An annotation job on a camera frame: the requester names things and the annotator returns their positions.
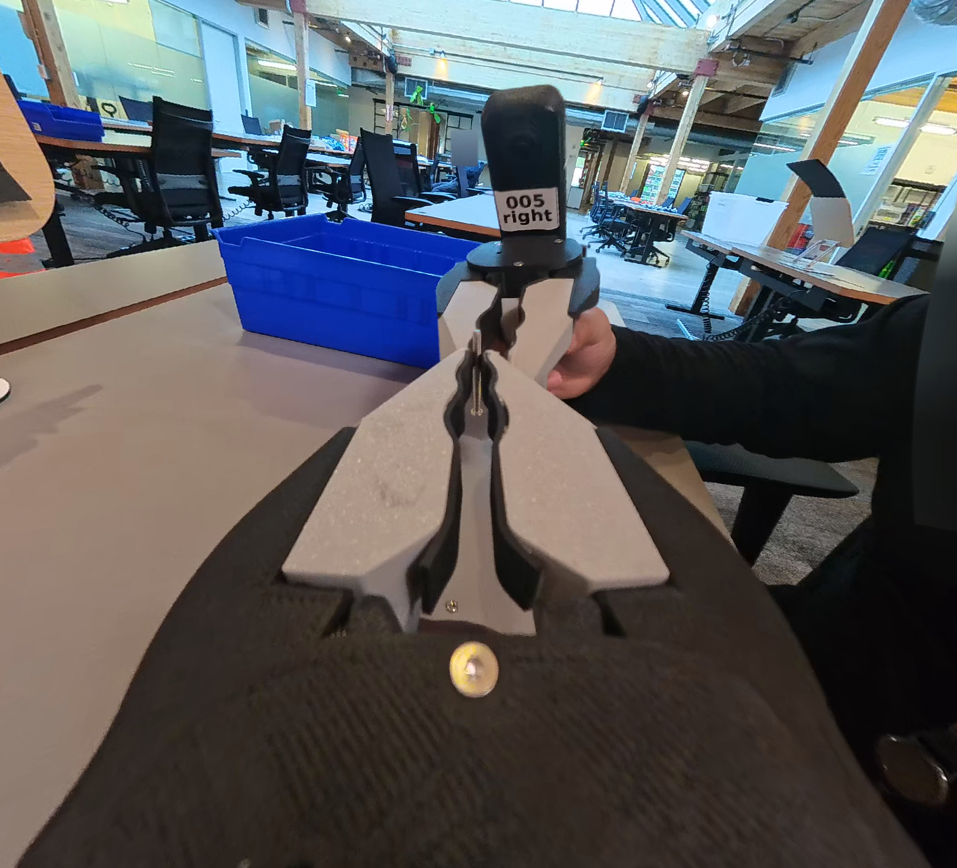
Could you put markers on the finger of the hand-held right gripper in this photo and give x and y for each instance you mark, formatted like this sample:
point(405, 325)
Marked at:
point(460, 315)
point(549, 330)

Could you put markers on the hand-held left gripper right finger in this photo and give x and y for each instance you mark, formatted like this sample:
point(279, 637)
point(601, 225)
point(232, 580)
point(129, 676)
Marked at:
point(568, 502)

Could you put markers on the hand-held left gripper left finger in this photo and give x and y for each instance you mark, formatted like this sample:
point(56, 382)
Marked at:
point(389, 494)

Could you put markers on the long metal screw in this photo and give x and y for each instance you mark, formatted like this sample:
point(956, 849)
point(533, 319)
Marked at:
point(476, 378)

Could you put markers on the person's right forearm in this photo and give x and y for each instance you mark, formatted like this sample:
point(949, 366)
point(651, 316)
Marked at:
point(748, 390)

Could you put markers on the grey desk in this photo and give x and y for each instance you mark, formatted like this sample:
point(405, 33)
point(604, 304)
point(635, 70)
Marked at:
point(149, 472)

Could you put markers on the person's right hand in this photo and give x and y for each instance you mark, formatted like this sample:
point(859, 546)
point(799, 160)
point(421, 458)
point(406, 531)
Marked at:
point(590, 356)

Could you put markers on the green hanging decoration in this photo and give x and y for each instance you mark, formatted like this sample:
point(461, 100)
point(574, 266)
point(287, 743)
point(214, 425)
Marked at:
point(420, 109)

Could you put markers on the blue plastic bin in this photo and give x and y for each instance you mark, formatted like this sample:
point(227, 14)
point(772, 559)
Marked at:
point(60, 120)
point(336, 300)

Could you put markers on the black office chair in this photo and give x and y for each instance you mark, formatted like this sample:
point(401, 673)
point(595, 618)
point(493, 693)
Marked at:
point(176, 158)
point(284, 169)
point(389, 173)
point(345, 180)

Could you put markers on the wooden pillar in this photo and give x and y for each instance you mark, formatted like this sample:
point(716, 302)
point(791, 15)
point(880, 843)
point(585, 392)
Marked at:
point(684, 135)
point(41, 8)
point(860, 83)
point(302, 76)

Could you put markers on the white box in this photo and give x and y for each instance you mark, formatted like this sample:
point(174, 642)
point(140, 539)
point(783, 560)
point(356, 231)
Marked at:
point(744, 219)

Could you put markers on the clear acrylic stand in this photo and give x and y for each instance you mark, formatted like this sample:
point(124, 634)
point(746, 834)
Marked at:
point(816, 253)

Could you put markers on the curved black white board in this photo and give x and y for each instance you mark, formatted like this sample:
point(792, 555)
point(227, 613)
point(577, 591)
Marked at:
point(830, 210)

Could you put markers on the person's dark clothed torso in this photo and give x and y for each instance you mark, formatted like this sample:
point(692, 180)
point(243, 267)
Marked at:
point(897, 621)

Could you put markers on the long wooden table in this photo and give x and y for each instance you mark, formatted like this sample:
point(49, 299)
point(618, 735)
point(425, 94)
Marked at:
point(149, 144)

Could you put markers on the wooden curved board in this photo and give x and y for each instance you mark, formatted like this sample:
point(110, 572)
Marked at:
point(26, 135)

